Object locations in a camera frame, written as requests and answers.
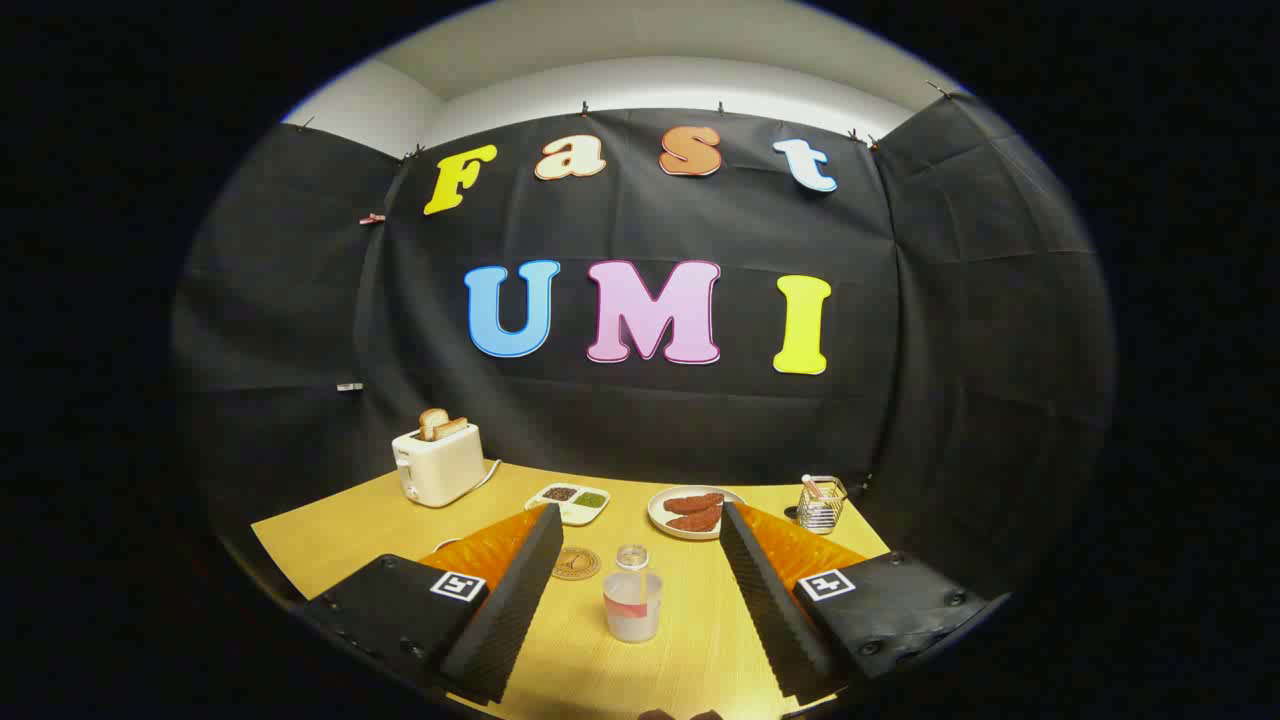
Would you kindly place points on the round wooden coaster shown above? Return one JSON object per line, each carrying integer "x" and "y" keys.
{"x": 576, "y": 564}

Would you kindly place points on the clear plastic juice bottle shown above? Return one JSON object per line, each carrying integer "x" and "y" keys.
{"x": 632, "y": 607}

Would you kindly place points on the striped paper straw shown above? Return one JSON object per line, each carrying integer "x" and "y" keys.
{"x": 812, "y": 486}

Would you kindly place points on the white round plate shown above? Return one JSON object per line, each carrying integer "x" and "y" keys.
{"x": 660, "y": 520}

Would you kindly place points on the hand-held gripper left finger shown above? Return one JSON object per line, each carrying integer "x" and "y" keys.
{"x": 510, "y": 610}

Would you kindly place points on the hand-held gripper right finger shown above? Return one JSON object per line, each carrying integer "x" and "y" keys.
{"x": 770, "y": 610}

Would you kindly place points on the toast slice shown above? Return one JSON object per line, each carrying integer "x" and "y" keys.
{"x": 452, "y": 428}
{"x": 432, "y": 422}

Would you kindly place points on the black backdrop cloth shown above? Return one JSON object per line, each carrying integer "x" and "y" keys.
{"x": 650, "y": 420}

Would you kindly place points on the white toaster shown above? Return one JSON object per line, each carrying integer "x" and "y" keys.
{"x": 440, "y": 472}

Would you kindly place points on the white divided condiment dish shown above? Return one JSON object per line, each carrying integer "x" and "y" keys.
{"x": 568, "y": 504}

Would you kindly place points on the brown meat patty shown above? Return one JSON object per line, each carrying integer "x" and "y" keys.
{"x": 695, "y": 502}
{"x": 697, "y": 520}

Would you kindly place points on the wooden table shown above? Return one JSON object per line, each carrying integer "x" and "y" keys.
{"x": 690, "y": 640}

